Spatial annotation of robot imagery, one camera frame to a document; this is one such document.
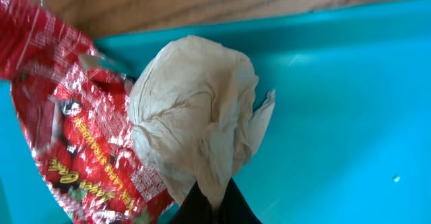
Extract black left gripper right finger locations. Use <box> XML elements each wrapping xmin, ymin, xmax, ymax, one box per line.
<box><xmin>217</xmin><ymin>178</ymin><xmax>262</xmax><ymax>224</ymax></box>

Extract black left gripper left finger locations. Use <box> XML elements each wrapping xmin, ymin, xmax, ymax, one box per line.
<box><xmin>168</xmin><ymin>182</ymin><xmax>213</xmax><ymax>224</ymax></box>

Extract white paper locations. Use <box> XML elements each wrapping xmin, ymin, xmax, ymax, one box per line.
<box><xmin>127</xmin><ymin>36</ymin><xmax>275</xmax><ymax>209</ymax></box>

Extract red snack wrapper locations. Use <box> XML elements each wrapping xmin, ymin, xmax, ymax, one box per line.
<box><xmin>1</xmin><ymin>0</ymin><xmax>173</xmax><ymax>223</ymax></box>

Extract teal plastic tray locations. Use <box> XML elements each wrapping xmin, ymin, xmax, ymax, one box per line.
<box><xmin>1</xmin><ymin>0</ymin><xmax>430</xmax><ymax>223</ymax></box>

